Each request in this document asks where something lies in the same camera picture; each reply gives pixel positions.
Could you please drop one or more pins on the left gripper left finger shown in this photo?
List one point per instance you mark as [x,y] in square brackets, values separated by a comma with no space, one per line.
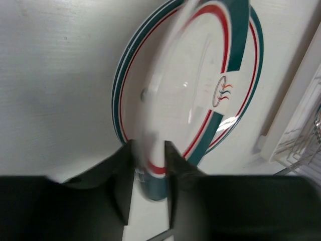
[93,205]

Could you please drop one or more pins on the white plate red characters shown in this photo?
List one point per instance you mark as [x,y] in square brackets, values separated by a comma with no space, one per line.
[136,63]

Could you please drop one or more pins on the white drip tray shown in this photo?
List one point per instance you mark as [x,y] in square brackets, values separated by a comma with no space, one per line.
[291,119]

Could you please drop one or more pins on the metal wire dish rack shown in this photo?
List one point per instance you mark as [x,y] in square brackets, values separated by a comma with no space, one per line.
[301,156]

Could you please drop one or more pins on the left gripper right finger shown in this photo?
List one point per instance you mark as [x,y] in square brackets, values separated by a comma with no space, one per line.
[239,207]

